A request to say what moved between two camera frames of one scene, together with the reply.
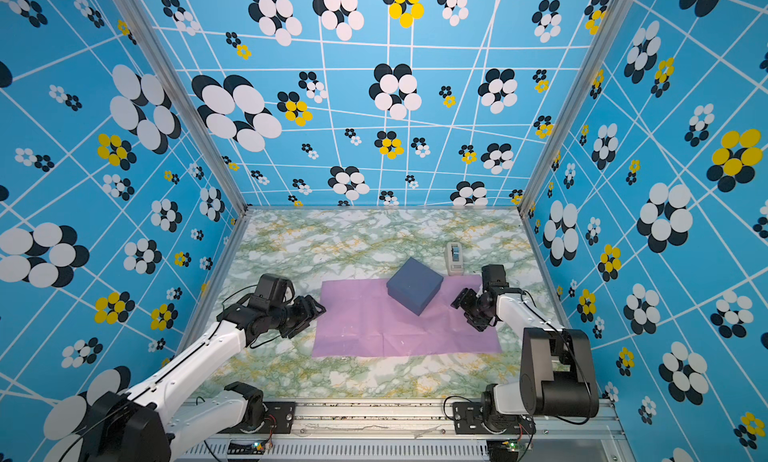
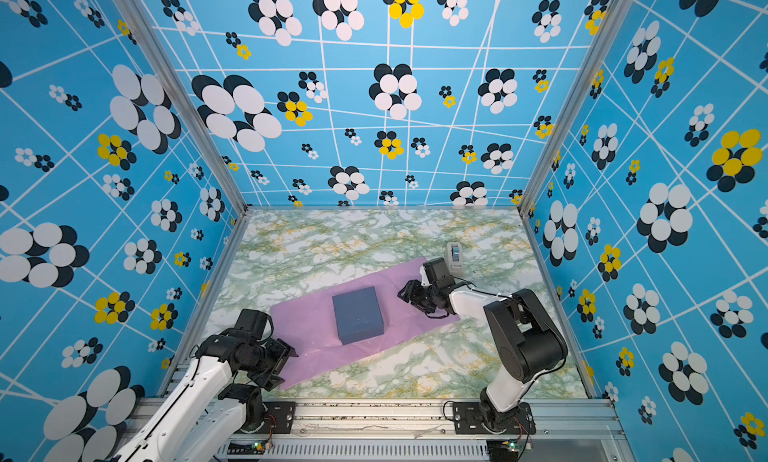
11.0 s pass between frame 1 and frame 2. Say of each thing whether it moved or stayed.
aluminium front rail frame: stayed
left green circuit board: stayed
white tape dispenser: stayed
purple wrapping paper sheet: moved
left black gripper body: moved
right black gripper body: moved
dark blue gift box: moved
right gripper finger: moved
